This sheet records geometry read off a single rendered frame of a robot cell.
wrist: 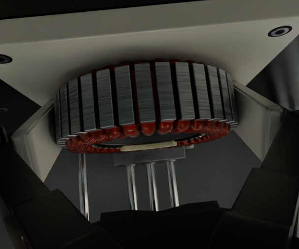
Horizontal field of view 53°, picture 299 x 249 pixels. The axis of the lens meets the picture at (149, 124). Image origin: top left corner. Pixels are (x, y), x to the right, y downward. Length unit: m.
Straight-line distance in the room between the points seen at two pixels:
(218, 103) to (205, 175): 0.30
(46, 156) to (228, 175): 0.33
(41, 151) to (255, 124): 0.11
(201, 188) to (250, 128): 0.28
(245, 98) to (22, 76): 0.12
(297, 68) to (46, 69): 0.18
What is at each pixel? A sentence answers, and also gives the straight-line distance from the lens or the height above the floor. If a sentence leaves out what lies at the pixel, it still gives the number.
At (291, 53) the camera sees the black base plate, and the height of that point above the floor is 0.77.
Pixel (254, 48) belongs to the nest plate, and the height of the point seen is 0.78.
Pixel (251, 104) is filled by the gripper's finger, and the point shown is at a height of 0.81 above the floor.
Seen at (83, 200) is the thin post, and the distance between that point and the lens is 0.27.
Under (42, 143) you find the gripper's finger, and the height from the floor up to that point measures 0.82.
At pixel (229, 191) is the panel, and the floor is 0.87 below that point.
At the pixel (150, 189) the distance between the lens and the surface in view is 0.33.
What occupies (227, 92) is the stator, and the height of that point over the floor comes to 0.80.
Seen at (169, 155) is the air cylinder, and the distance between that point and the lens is 0.31.
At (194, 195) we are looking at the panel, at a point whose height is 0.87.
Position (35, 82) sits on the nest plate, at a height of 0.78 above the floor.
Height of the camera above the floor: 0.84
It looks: 10 degrees down
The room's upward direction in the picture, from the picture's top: 174 degrees clockwise
